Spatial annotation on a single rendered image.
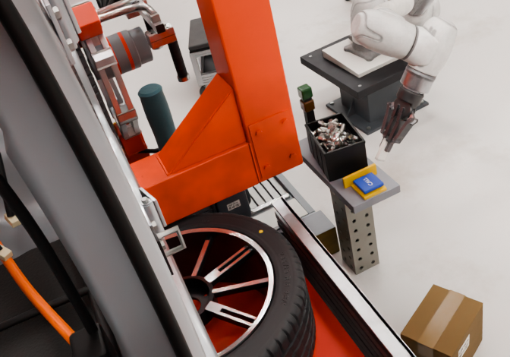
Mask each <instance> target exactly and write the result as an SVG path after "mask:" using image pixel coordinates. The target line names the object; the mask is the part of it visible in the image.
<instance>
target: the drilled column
mask: <svg viewBox="0 0 510 357"><path fill-rule="evenodd" d="M330 193H331V198H332V205H333V210H334V214H335V222H336V226H337V231H338V239H339V243H340V248H341V252H342V259H343V260H344V261H345V263H346V264H347V265H348V266H349V267H350V268H351V269H352V270H353V272H354V273H355V274H356V275H358V274H359V273H362V272H364V271H365V270H368V269H370V268H371V267H374V266H376V265H377V264H379V255H378V248H377V243H376V231H375V226H374V219H373V208H372V206H371V207H368V208H367V209H365V210H362V211H360V212H358V213H356V214H354V213H353V212H352V211H351V210H350V209H349V208H348V207H347V206H346V205H345V204H344V203H343V202H342V201H341V200H340V199H339V198H338V197H337V196H336V195H335V194H334V193H333V192H332V191H331V190H330ZM372 261H374V262H373V263H372ZM360 268H361V269H360Z"/></svg>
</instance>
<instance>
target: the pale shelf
mask: <svg viewBox="0 0 510 357"><path fill-rule="evenodd" d="M299 144H300V148H301V155H302V159H303V162H304V163H305V164H306V165H307V166H308V167H309V168H310V169H311V170H312V171H313V172H314V173H315V174H316V175H317V176H318V177H319V178H320V179H321V180H322V181H323V182H324V183H325V184H326V185H327V186H328V188H329V189H330V190H331V191H332V192H333V193H334V194H335V195H336V196H337V197H338V198H339V199H340V200H341V201H342V202H343V203H344V204H345V205H346V206H347V207H348V208H349V209H350V210H351V211H352V212H353V213H354V214H356V213H358V212H360V211H362V210H365V209H367V208H368V207H371V206H373V205H374V204H377V203H379V202H380V201H384V200H385V199H387V198H389V197H391V196H393V195H395V194H397V193H399V192H401V190H400V185H399V184H398V183H397V182H396V181H395V180H394V179H392V178H391V177H390V176H389V175H387V174H386V173H385V172H384V171H383V170H381V168H379V167H378V166H376V171H377V174H376V175H375V176H376V177H377V178H379V179H380V180H381V181H382V182H383V183H384V185H385V186H386V188H387V190H385V191H383V192H381V193H379V194H377V195H375V196H373V197H371V198H368V199H366V200H364V199H363V198H362V197H361V196H360V195H359V194H358V193H357V192H356V191H355V190H354V189H353V188H352V187H351V186H350V187H348V188H344V185H343V180H342V178H340V179H337V180H335V181H332V182H329V180H328V179H327V177H326V176H325V174H324V173H323V171H322V170H321V168H320V166H319V164H318V163H317V161H316V160H315V158H314V157H313V154H312V153H311V152H310V147H309V143H308V138H307V137H306V138H304V139H302V140H300V141H299ZM367 163H368V166H369V165H371V164H374V162H373V161H371V160H370V159H369V158H368V157H367Z"/></svg>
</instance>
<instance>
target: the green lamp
mask: <svg viewBox="0 0 510 357"><path fill-rule="evenodd" d="M297 92H298V96H299V97H300V98H301V99H302V100H307V99H309V98H311V97H313V92H312V88H311V87H310V86H309V85H308V84H303V85H301V86H299V87H297Z"/></svg>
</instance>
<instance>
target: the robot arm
mask: <svg viewBox="0 0 510 357"><path fill-rule="evenodd" d="M439 15H440V3H439V0H354V1H353V4H352V6H351V16H350V22H351V34H350V35H349V36H348V38H349V40H350V41H352V43H351V44H350V45H347V46H345V47H344V51H345V52H350V53H352V54H354V55H357V56H359V57H361V58H363V59H365V60H366V61H367V62H371V61H372V60H374V59H375V57H377V56H379V55H381V54H382V55H386V56H388V57H393V58H399V59H401V60H403V61H405V62H407V63H408V65H407V66H406V68H405V71H404V74H403V75H402V77H401V80H400V82H401V83H402V84H403V85H401V86H400V87H399V89H398V92H397V93H396V96H397V98H396V99H395V101H394V102H387V106H386V114H385V117H384V119H383V123H382V127H381V131H380V133H381V134H382V137H383V139H382V141H381V143H380V145H379V150H378V152H377V154H376V156H375V159H376V160H379V161H383V162H384V161H385V159H386V157H387V155H388V153H389V152H390V151H391V149H392V147H393V144H400V143H401V142H402V140H403V139H404V138H405V136H406V135H407V133H408V132H409V131H410V130H411V128H412V127H413V125H415V124H416V123H418V119H417V118H415V115H414V114H415V112H416V108H417V107H418V106H419V105H420V104H421V102H422V100H423V97H424V93H429V91H430V88H431V87H432V85H433V82H434V80H435V79H436V76H437V74H438V73H439V72H440V71H441V70H442V69H443V67H444V66H445V64H446V62H447V61H448V59H449V56H450V54H451V52H452V49H453V46H454V44H455V39H456V36H457V32H458V31H457V28H456V26H455V25H454V24H453V23H452V22H451V21H449V20H447V19H445V18H442V17H439Z"/></svg>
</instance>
